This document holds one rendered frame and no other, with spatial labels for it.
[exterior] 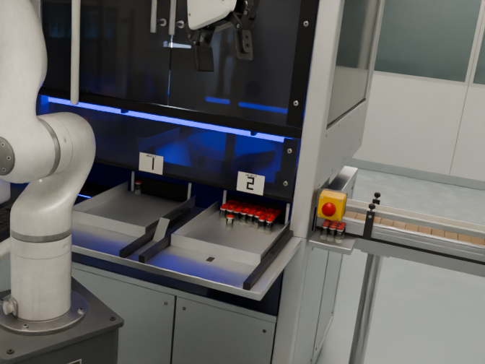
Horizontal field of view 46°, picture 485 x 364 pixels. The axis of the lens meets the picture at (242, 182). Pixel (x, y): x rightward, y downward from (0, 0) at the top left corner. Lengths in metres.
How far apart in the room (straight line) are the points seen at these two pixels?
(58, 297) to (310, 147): 0.82
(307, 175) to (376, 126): 4.65
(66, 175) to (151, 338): 1.02
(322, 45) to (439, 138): 4.72
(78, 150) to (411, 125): 5.31
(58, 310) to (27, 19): 0.58
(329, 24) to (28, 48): 0.82
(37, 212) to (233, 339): 0.98
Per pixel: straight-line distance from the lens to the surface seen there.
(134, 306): 2.08
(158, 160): 1.85
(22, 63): 1.14
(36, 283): 1.23
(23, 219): 1.19
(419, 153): 6.31
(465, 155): 6.31
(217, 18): 0.87
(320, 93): 1.63
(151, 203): 1.91
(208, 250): 1.55
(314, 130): 1.65
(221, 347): 2.00
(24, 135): 1.09
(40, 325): 1.26
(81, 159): 1.20
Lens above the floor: 1.52
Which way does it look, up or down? 17 degrees down
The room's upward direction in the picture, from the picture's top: 6 degrees clockwise
